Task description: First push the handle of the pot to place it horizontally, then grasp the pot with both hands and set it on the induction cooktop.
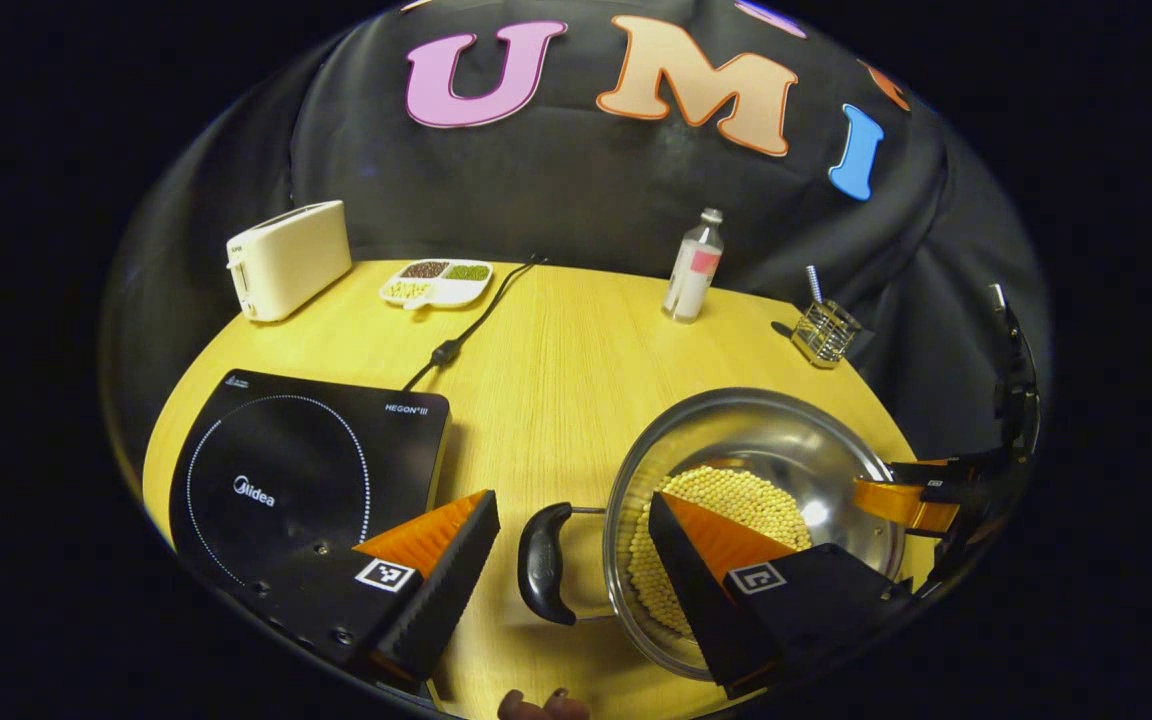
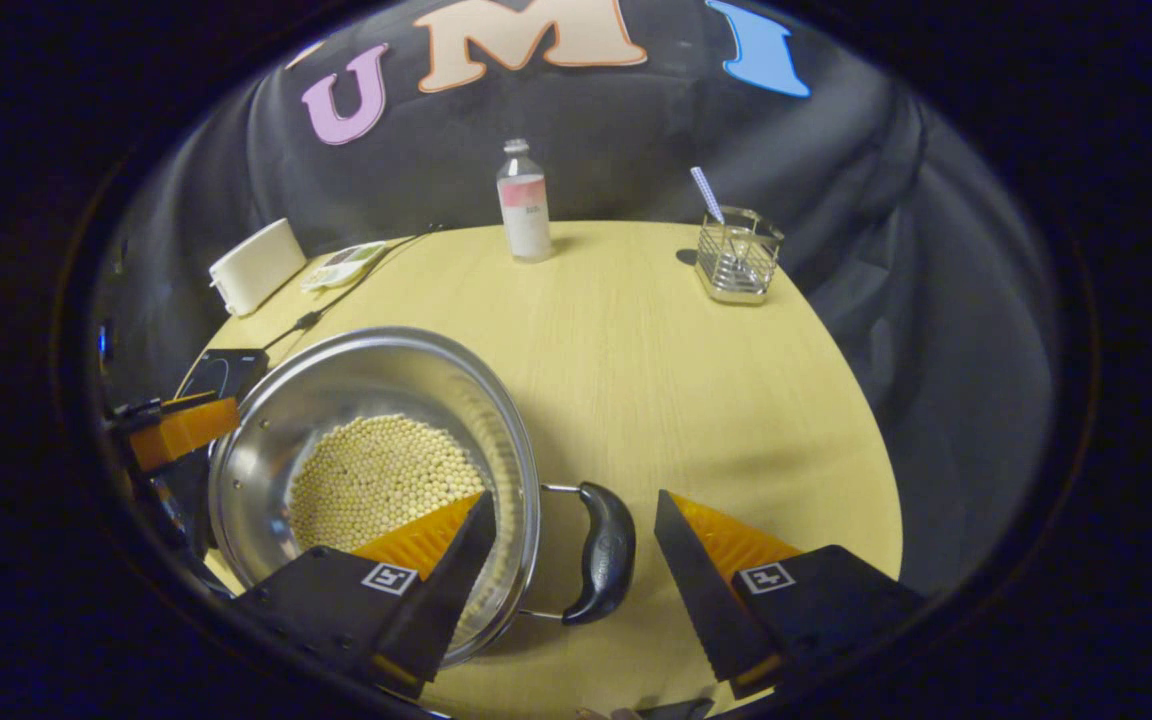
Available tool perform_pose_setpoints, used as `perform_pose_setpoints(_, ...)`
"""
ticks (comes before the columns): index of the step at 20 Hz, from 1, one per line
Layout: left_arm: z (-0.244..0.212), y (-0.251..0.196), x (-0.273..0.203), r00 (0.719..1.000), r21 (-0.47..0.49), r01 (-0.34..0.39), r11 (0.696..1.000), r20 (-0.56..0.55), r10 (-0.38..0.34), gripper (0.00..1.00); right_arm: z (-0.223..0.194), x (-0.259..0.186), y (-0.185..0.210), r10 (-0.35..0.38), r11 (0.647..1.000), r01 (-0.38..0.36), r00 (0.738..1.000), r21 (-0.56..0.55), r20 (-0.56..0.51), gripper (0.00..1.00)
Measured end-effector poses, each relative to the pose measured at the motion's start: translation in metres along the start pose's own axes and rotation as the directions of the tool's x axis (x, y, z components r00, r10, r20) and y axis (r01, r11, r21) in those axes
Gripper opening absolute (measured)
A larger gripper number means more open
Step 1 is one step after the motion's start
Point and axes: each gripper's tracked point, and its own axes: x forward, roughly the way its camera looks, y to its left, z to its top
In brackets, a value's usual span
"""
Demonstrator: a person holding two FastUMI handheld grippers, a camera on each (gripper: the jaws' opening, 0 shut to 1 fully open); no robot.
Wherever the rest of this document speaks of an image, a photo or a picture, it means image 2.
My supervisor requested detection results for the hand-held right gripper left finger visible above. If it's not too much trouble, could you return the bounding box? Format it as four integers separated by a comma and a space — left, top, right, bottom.
234, 490, 499, 701

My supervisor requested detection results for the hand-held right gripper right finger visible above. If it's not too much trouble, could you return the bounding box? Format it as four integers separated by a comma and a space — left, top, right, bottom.
654, 489, 927, 701

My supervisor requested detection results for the black induction cooktop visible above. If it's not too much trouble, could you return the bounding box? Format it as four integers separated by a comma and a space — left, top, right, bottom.
176, 348, 271, 401

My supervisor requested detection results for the pile of soybeans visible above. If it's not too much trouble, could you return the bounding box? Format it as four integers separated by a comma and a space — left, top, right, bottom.
286, 414, 487, 556

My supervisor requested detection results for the stainless steel pot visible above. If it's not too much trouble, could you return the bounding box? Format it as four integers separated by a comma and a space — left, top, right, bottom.
206, 326, 637, 669

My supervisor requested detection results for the white toaster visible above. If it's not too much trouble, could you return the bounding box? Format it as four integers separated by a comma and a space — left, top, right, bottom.
208, 218, 308, 317

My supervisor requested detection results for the white divided bean dish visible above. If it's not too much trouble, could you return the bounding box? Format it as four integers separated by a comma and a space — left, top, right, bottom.
301, 240, 389, 293

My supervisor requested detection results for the clear bottle with pink label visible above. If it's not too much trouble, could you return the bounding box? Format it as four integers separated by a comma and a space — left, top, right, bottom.
496, 138, 554, 264

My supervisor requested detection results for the striped straw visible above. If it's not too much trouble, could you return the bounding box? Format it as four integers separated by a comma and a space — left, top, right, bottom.
689, 166, 727, 226

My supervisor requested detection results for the black power cable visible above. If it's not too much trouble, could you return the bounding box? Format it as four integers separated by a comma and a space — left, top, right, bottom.
261, 224, 445, 353

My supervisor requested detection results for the metal wire utensil holder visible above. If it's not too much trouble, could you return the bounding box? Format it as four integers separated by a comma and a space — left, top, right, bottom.
695, 206, 785, 306

